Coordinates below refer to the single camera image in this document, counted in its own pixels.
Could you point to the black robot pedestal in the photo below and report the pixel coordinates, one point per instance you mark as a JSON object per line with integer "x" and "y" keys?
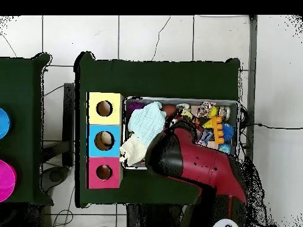
{"x": 153, "y": 217}

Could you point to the purple knobbly rubber ball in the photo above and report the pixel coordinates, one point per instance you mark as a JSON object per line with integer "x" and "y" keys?
{"x": 135, "y": 106}

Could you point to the brown toy football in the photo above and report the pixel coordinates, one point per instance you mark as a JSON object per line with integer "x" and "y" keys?
{"x": 168, "y": 110}

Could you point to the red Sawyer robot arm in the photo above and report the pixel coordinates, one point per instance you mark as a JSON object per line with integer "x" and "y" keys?
{"x": 201, "y": 165}

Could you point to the blue spiky puffer ball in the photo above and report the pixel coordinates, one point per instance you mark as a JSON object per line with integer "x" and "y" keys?
{"x": 228, "y": 132}

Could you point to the beige round toy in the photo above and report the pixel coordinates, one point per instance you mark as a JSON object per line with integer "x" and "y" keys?
{"x": 107, "y": 138}

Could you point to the small brown plush doll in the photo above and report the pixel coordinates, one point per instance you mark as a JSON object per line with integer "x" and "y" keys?
{"x": 104, "y": 168}

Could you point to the wooden three-hole sorting box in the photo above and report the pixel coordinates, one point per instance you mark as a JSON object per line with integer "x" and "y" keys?
{"x": 104, "y": 151}

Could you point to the blue round bowl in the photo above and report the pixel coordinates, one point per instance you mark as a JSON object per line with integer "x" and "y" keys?
{"x": 3, "y": 123}

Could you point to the orange pegged toy block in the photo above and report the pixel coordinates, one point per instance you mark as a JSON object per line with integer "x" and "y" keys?
{"x": 217, "y": 130}

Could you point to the colourful crumpled cloth ball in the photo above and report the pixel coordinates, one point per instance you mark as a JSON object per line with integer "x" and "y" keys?
{"x": 205, "y": 109}

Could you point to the cream muslin cloth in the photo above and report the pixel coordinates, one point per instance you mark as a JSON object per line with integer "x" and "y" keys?
{"x": 132, "y": 150}

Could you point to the magenta round bowl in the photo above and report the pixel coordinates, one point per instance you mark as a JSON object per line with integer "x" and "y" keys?
{"x": 6, "y": 182}

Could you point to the mint green muslin cloth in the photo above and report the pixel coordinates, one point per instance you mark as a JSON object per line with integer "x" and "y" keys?
{"x": 146, "y": 123}

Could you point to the dark green table cloth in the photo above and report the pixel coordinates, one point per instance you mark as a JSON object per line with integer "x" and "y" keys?
{"x": 153, "y": 78}
{"x": 21, "y": 89}

